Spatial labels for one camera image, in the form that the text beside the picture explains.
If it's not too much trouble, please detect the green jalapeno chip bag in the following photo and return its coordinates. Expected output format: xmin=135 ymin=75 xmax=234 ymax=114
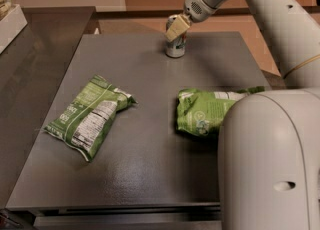
xmin=176 ymin=86 xmax=265 ymax=137

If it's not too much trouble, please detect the dark side counter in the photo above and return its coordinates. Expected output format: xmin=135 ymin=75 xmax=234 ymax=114
xmin=0 ymin=6 xmax=95 ymax=209

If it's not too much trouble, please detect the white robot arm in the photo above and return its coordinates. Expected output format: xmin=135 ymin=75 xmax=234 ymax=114
xmin=167 ymin=0 xmax=320 ymax=230

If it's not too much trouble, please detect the green chip bag nutrition label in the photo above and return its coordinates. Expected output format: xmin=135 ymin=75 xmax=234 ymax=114
xmin=44 ymin=75 xmax=136 ymax=162

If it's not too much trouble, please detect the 7up soda can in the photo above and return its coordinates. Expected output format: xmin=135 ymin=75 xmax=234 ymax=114
xmin=166 ymin=14 xmax=186 ymax=58

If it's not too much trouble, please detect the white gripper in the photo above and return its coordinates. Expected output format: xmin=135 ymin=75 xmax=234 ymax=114
xmin=165 ymin=0 xmax=214 ymax=42

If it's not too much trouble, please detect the white box on left counter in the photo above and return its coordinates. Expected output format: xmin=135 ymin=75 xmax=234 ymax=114
xmin=0 ymin=4 xmax=27 ymax=54

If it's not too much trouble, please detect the packaged item on white box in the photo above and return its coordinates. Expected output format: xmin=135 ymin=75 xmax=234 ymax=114
xmin=0 ymin=0 xmax=12 ymax=20

